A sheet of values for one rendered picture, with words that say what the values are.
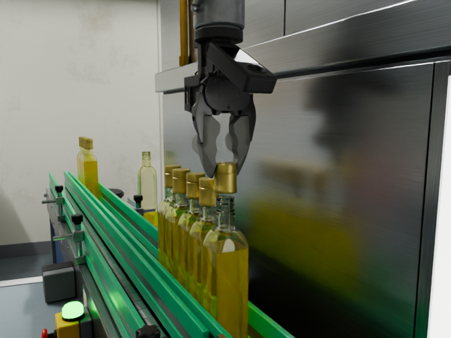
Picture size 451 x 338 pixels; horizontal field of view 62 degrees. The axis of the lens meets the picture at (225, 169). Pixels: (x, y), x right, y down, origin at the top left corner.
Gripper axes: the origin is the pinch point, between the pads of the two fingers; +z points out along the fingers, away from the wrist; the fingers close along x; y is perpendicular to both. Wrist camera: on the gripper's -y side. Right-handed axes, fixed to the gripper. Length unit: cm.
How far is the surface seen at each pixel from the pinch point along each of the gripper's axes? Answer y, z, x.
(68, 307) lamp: 34, 33, 20
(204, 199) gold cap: 5.0, 5.5, 1.2
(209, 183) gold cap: 4.4, 2.8, 0.5
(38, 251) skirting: 323, 114, 19
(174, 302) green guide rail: 6.3, 22.5, 6.0
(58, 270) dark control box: 61, 35, 20
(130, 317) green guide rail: 5.9, 23.0, 13.4
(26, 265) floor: 299, 118, 29
